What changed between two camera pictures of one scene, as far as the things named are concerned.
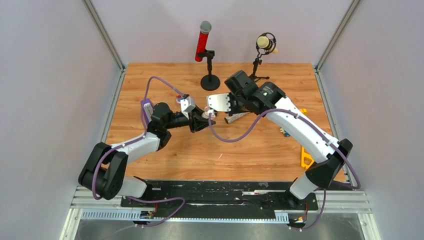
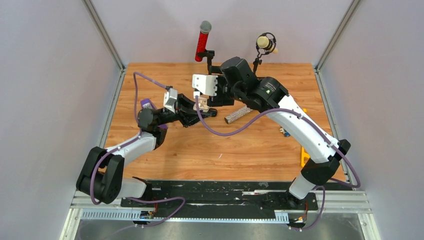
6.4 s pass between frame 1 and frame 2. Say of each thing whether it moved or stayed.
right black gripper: moved
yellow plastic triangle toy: stayed
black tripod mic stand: stayed
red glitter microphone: stayed
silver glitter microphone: stayed
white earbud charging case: moved
